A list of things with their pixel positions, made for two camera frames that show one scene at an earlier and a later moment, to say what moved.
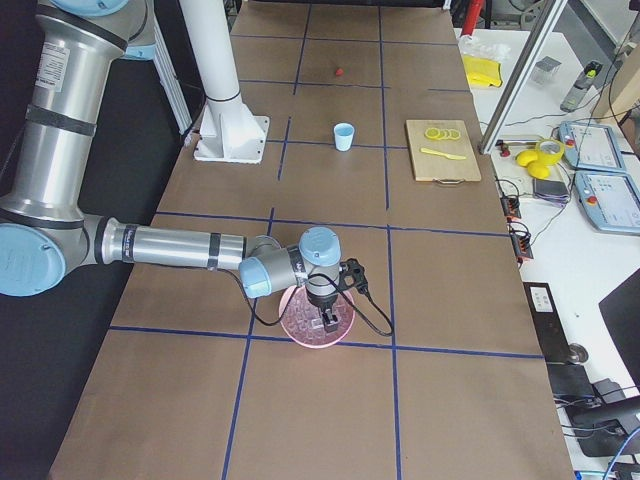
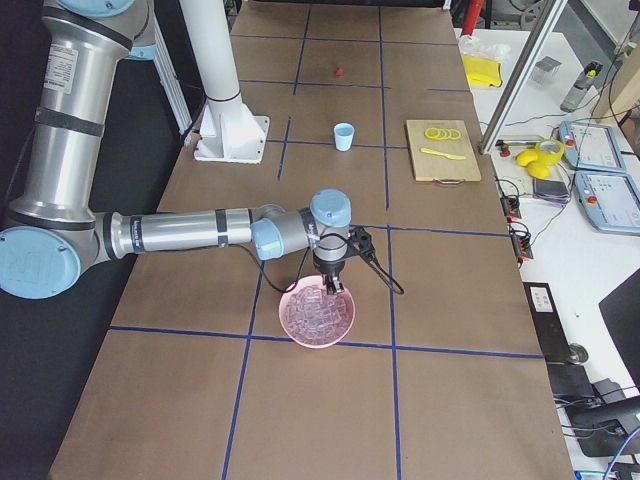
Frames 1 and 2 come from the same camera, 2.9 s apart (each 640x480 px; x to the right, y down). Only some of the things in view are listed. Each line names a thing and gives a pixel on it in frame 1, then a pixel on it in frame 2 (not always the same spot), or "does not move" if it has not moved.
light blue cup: [343, 135] does not move
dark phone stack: [550, 190] does not move
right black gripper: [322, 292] to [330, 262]
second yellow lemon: [538, 169] does not move
